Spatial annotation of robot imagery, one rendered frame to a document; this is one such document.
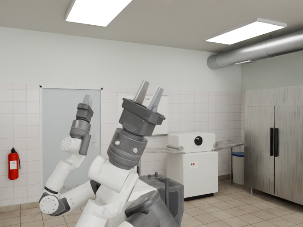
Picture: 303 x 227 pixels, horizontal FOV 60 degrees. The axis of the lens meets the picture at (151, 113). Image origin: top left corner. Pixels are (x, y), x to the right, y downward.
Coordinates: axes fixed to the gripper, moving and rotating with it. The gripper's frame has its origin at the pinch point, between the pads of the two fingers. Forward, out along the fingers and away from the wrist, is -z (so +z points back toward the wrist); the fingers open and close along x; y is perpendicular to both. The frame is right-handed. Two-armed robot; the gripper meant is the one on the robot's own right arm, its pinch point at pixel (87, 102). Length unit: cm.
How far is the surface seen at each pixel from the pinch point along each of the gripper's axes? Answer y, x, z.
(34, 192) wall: 178, -338, 43
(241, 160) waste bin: -198, -469, -95
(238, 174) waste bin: -197, -487, -65
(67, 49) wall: 163, -269, -201
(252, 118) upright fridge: -187, -363, -153
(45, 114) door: 181, -298, -85
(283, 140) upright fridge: -227, -321, -104
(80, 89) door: 136, -308, -144
